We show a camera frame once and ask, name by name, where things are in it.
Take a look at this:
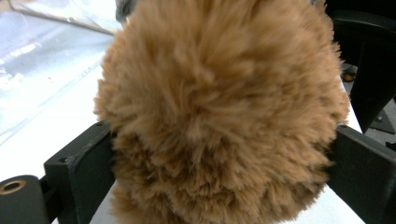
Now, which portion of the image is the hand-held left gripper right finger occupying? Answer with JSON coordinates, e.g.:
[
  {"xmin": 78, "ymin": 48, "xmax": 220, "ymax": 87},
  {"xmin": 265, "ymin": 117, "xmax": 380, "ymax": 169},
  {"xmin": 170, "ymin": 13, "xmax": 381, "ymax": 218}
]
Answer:
[{"xmin": 325, "ymin": 124, "xmax": 396, "ymax": 224}]

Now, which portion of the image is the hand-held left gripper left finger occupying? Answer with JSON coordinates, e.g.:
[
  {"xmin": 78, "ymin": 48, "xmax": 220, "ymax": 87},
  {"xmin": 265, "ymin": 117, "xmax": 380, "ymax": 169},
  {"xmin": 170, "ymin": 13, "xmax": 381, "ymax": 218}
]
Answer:
[{"xmin": 43, "ymin": 121, "xmax": 116, "ymax": 224}]

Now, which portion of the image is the clear plastic bag beige trim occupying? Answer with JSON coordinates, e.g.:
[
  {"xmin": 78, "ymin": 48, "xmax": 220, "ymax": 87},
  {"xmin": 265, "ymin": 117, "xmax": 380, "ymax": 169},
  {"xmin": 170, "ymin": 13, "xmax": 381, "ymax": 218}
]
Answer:
[{"xmin": 0, "ymin": 0, "xmax": 125, "ymax": 146}]

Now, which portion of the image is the brown teddy bear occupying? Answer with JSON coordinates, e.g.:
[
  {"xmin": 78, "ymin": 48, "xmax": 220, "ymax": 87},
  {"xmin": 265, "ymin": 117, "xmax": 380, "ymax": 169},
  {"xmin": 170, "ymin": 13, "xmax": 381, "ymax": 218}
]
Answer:
[{"xmin": 92, "ymin": 0, "xmax": 351, "ymax": 224}]

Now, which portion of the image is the grey fuzzy doll garment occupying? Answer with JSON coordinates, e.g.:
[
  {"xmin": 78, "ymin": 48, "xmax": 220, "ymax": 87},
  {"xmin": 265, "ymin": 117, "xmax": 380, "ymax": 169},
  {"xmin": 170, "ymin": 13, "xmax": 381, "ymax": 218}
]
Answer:
[{"xmin": 115, "ymin": 0, "xmax": 138, "ymax": 22}]

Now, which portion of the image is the white table cover sheet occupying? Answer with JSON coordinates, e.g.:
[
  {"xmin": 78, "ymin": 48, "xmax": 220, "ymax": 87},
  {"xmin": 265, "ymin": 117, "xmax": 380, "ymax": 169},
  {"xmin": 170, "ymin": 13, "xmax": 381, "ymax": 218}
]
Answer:
[{"xmin": 0, "ymin": 59, "xmax": 368, "ymax": 224}]

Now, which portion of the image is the black stand with base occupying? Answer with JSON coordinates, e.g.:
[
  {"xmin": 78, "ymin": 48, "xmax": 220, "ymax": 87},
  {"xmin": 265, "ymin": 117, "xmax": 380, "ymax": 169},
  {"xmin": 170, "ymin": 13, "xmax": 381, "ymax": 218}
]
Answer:
[{"xmin": 325, "ymin": 0, "xmax": 396, "ymax": 134}]

